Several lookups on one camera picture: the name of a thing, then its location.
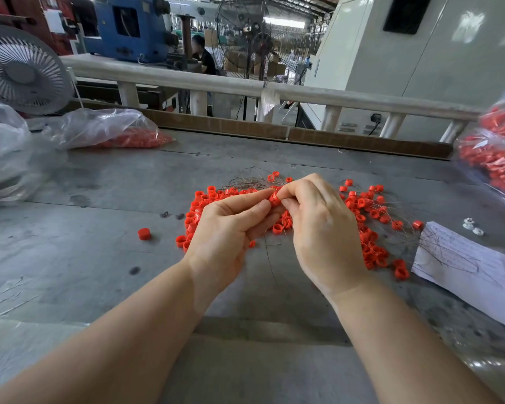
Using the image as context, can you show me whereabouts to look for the person's left hand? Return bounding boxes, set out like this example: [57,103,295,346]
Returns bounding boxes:
[182,188,286,312]

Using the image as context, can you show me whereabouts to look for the person's right hand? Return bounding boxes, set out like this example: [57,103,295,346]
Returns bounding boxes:
[276,173,371,301]

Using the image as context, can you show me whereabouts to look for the pile of red plastic rings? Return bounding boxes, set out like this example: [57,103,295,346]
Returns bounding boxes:
[175,171,425,282]

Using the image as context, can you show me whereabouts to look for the bundle of thin metal wires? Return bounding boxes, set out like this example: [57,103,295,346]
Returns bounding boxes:
[227,174,342,278]

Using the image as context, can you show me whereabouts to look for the person's right forearm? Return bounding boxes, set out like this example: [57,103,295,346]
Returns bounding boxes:
[332,286,503,404]

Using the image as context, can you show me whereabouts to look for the person's left forearm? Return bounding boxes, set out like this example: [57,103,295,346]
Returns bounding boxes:
[0,260,215,404]

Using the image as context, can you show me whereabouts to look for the brown wooden board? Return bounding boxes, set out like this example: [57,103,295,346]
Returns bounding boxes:
[65,100,454,160]

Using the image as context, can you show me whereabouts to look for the white paper sheet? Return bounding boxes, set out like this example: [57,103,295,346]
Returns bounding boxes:
[411,221,505,335]

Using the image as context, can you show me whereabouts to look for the clear bag with red pieces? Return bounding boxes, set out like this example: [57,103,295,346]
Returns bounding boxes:
[44,107,175,150]

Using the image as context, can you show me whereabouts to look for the white metal railing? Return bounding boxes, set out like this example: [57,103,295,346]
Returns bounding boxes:
[61,53,486,144]

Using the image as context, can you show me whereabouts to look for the large clear bag red pieces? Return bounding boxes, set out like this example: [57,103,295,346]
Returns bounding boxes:
[454,75,505,203]

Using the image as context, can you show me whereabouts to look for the blue industrial machine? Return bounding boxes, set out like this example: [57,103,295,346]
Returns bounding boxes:
[86,0,178,64]

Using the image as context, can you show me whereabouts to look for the large grey machine cabinet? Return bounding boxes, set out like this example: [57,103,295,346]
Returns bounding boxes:
[303,0,505,142]

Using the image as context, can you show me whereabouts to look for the crumpled clear plastic bag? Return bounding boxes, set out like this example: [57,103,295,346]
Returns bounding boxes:
[0,94,50,204]

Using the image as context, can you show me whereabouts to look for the white desk fan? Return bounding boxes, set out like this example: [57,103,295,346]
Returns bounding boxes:
[0,26,75,116]

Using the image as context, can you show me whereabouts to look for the red industrial machine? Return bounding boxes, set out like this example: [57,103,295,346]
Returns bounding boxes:
[0,0,75,56]

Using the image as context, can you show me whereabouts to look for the black pedestal fan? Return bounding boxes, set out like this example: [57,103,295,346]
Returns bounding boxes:
[248,31,278,123]

